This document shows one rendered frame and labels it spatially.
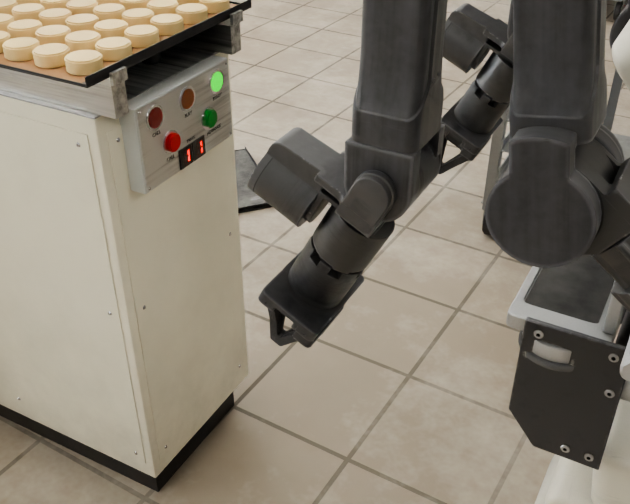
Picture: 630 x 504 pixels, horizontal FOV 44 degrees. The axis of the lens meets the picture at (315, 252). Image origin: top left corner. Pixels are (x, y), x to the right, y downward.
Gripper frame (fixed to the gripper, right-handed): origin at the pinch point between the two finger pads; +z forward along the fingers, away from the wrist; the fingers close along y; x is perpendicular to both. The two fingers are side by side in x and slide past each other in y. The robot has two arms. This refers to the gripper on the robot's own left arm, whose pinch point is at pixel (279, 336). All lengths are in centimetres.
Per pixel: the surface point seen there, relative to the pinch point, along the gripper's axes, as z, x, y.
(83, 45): 9, -49, -27
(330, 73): 123, -74, -245
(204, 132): 21, -34, -42
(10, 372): 85, -43, -21
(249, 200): 108, -47, -130
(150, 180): 22.6, -32.6, -27.3
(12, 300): 64, -46, -21
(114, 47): 6, -45, -27
